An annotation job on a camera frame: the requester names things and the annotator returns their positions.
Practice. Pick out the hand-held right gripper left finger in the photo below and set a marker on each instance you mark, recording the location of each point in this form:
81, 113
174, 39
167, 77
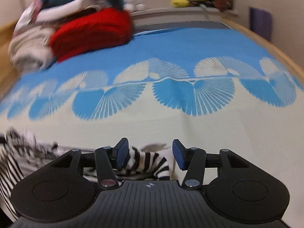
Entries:
122, 152

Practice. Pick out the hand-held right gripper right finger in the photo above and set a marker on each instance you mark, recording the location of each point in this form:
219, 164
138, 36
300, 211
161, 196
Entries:
179, 155

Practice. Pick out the black white striped hooded top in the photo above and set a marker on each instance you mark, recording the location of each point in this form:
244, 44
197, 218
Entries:
144, 160

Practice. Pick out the blue white patterned bed mat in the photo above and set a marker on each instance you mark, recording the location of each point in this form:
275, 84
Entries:
190, 47

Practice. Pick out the red knitted blanket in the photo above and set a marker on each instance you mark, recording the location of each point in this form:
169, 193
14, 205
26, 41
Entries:
95, 30

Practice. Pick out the white fluffy folded blanket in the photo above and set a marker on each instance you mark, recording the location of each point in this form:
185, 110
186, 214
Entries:
30, 49

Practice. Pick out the dark patterned folded cloth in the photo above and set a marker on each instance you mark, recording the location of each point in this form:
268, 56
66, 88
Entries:
80, 13

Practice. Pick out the white plush toy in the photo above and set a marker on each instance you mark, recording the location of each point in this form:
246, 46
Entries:
134, 1

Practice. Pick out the white folded sheet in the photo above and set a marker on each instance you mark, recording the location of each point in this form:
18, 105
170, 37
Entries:
71, 7

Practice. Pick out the purple board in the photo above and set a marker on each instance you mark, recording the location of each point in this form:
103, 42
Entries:
260, 23

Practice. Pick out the white pink garment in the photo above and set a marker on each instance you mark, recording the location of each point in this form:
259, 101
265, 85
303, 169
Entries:
28, 11

